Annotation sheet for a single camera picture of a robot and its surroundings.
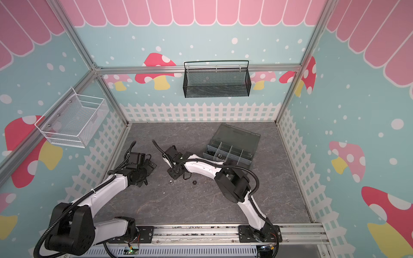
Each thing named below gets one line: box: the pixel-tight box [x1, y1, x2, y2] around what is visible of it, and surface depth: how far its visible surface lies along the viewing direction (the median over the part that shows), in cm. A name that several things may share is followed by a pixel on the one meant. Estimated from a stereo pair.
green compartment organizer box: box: [203, 122, 261, 166], surface depth 107 cm
